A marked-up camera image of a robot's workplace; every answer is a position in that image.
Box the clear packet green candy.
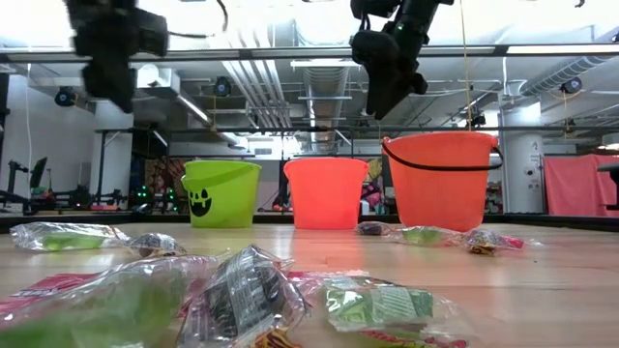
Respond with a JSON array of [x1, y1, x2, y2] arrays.
[[9, 221, 131, 253], [386, 225, 465, 247], [0, 255, 219, 348], [289, 275, 468, 348]]

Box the silver ventilation duct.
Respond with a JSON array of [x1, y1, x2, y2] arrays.
[[302, 65, 350, 154]]

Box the silver flexible duct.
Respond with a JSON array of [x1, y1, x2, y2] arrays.
[[519, 54, 610, 98]]

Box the white square pillar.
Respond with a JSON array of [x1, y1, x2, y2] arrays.
[[89, 101, 134, 209]]

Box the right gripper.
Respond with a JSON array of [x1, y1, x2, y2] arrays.
[[350, 29, 429, 122]]

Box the black frame rail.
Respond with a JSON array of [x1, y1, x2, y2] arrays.
[[94, 125, 619, 135], [0, 212, 619, 233]]

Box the white cylindrical column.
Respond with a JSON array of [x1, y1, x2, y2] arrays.
[[500, 103, 545, 215]]

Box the orange bucket without handle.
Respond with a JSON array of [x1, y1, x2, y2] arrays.
[[282, 157, 370, 231]]

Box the orange bucket black handle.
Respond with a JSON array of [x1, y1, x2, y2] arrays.
[[381, 130, 504, 233]]

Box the multicolour wrapped candy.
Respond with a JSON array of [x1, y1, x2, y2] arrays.
[[461, 229, 528, 256]]

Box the pink cloth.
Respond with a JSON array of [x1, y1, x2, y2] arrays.
[[544, 154, 619, 218]]

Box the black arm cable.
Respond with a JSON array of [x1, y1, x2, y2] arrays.
[[166, 0, 229, 40]]

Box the purple candy packet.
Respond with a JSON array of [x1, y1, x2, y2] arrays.
[[356, 220, 389, 237]]

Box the green halloween bucket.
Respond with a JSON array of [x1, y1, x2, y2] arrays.
[[181, 159, 263, 229]]

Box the red yellow candy packet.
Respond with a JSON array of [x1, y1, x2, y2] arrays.
[[251, 328, 470, 348]]

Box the clear packet dark candy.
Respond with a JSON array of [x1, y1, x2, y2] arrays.
[[126, 232, 188, 258]]

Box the clear packet black white candy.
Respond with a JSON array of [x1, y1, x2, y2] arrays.
[[176, 245, 309, 348]]

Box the black ceiling cable reel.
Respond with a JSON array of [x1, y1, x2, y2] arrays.
[[212, 75, 233, 98], [53, 86, 77, 107], [560, 76, 584, 96]]

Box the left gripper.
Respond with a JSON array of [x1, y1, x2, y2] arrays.
[[65, 0, 169, 115]]

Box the black monitor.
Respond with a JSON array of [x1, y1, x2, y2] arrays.
[[28, 157, 49, 190]]

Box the yellow hanging cable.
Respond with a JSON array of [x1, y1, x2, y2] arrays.
[[457, 0, 473, 132]]

